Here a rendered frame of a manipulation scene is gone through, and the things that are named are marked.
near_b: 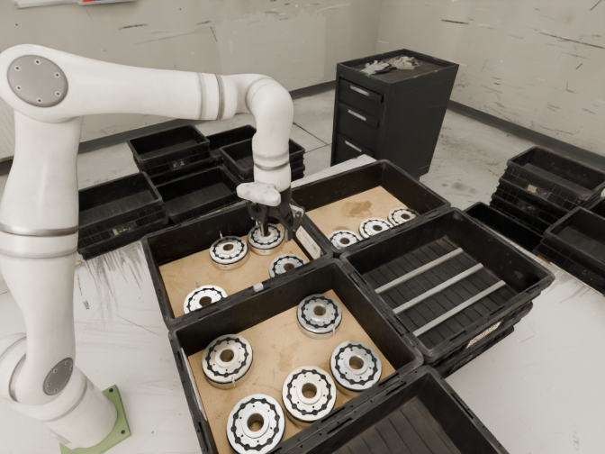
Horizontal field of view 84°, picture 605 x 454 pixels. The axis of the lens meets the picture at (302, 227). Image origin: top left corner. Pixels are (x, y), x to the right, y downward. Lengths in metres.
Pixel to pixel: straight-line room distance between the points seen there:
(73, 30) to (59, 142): 2.84
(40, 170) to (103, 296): 0.64
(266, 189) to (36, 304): 0.39
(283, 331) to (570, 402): 0.68
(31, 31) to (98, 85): 2.89
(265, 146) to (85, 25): 2.90
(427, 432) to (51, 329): 0.64
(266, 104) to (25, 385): 0.54
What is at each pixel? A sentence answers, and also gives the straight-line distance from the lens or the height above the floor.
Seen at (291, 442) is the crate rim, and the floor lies 0.93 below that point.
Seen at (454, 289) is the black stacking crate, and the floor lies 0.83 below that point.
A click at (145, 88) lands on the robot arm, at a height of 1.35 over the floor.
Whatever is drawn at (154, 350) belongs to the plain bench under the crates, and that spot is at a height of 0.70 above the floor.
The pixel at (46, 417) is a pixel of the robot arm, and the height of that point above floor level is 0.91.
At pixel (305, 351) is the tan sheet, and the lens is 0.77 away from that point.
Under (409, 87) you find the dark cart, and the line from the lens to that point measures 2.13.
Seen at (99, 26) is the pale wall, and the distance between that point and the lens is 3.44.
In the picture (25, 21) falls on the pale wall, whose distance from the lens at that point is 3.41.
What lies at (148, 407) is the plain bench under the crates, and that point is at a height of 0.70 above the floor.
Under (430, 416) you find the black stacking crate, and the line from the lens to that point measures 0.76.
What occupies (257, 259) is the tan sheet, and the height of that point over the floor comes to 0.83.
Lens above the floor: 1.51
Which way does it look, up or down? 42 degrees down
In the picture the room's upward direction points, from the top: straight up
